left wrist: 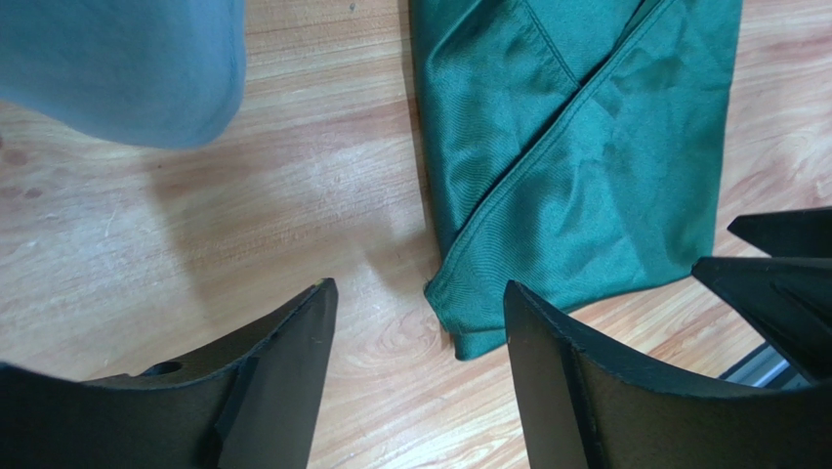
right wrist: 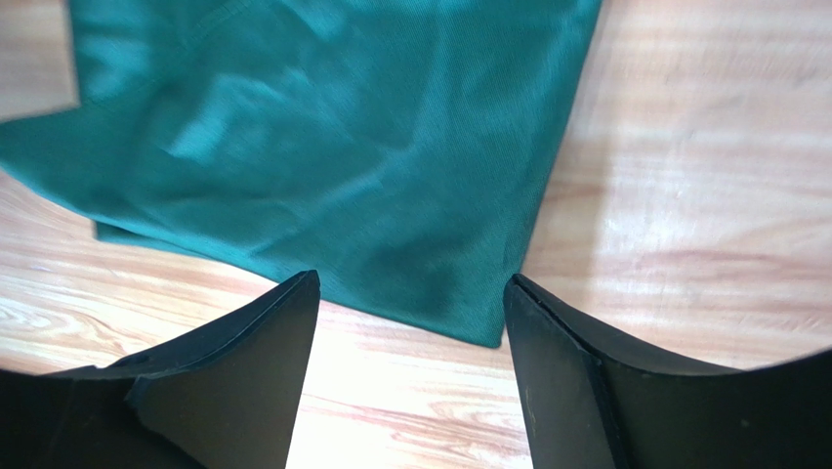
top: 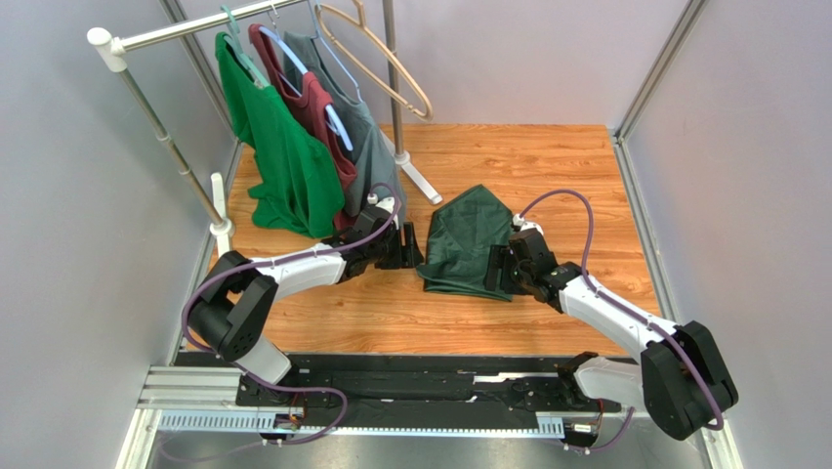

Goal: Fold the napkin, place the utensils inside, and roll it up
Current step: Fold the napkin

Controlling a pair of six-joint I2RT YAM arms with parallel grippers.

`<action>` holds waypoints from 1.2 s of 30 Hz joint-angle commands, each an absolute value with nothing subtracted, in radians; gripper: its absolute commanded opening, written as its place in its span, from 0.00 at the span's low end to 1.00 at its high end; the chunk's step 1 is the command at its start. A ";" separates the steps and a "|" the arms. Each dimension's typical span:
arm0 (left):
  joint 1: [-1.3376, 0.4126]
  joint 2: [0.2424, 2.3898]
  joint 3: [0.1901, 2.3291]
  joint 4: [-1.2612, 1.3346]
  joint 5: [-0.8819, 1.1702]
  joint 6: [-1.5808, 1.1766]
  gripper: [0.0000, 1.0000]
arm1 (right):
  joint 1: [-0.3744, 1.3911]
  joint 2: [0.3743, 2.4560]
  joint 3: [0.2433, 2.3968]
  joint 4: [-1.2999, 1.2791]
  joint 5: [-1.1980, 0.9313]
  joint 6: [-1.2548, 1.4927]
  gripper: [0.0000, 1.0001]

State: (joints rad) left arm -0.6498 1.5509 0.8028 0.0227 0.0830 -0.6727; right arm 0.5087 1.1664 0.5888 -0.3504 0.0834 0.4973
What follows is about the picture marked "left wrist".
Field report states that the dark green cloth napkin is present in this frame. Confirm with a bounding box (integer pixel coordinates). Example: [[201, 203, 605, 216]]
[[411, 1, 743, 361]]

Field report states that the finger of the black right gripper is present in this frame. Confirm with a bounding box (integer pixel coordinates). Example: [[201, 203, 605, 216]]
[[728, 207, 831, 259], [691, 257, 831, 383]]

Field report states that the grey-blue hanging shirt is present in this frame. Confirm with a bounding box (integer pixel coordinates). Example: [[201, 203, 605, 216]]
[[1, 1, 246, 149]]

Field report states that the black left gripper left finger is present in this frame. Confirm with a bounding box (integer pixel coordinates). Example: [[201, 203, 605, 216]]
[[1, 278, 338, 468]]

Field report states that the aluminium frame rail right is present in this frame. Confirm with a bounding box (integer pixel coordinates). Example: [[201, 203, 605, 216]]
[[719, 343, 810, 390]]

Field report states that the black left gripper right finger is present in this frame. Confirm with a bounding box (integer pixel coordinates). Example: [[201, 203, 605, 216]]
[[504, 281, 831, 468]]

